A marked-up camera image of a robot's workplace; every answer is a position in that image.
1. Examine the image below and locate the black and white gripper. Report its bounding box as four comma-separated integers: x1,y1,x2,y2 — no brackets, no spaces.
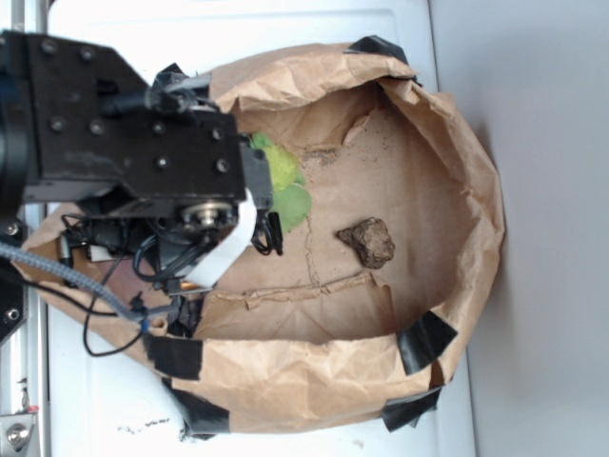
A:
85,140,282,293

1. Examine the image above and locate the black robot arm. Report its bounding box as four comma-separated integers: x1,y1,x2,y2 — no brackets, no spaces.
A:
1,30,283,289

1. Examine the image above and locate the green fuzzy plush toy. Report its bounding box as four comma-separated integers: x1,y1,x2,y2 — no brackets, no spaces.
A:
250,131,312,234

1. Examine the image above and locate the white plastic tray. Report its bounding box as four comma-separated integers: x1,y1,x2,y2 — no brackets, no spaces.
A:
48,1,476,456

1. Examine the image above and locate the brown rock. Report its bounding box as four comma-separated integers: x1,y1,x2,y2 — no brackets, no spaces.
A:
336,217,396,269

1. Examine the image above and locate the brown paper bag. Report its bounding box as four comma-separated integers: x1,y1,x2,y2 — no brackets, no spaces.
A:
21,35,505,440

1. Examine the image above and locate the thin black wire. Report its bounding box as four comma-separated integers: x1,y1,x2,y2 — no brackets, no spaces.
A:
28,280,147,358

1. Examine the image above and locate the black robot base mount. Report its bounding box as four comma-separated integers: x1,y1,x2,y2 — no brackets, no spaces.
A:
1,219,27,345

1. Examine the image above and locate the grey braided cable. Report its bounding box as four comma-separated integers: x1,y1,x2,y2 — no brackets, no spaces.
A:
0,240,185,325

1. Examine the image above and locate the silver aluminium frame rail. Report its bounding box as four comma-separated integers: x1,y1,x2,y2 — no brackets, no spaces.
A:
1,1,52,456

